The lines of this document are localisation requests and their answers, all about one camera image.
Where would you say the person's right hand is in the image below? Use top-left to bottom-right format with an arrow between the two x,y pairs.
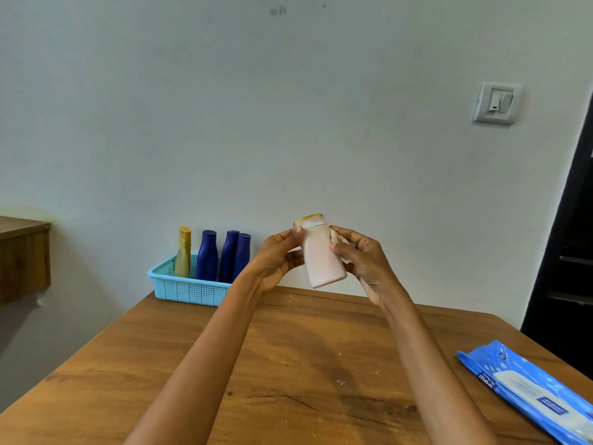
329,226 -> 412,312

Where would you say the person's left hand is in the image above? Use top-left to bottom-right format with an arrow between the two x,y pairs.
243,226 -> 306,295

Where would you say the slim dark blue bottle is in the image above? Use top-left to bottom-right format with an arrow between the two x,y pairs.
218,230 -> 240,284
233,233 -> 252,281

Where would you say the white wipe cloth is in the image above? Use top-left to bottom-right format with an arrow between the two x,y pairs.
327,226 -> 358,266

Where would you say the wide dark blue bottle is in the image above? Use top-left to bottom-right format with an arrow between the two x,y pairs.
195,229 -> 219,281

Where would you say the beige bottle with white cap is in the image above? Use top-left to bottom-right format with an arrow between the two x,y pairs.
174,245 -> 191,279

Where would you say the light blue plastic basket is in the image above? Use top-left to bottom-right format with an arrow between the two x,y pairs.
148,253 -> 233,307

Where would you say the blue wet wipes pack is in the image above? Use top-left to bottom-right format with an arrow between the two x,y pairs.
457,339 -> 593,445

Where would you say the person's left forearm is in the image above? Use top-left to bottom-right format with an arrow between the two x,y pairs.
124,273 -> 267,445

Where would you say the person's right forearm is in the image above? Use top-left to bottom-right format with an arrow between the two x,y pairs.
382,296 -> 499,445

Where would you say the wooden table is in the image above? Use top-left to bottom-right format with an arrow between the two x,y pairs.
0,286 -> 593,445

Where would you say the black door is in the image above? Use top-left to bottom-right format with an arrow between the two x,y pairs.
520,95 -> 593,381

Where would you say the wooden side desk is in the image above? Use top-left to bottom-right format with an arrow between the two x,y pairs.
0,215 -> 52,307

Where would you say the grey wall light switch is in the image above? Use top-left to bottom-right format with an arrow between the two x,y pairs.
472,81 -> 523,126

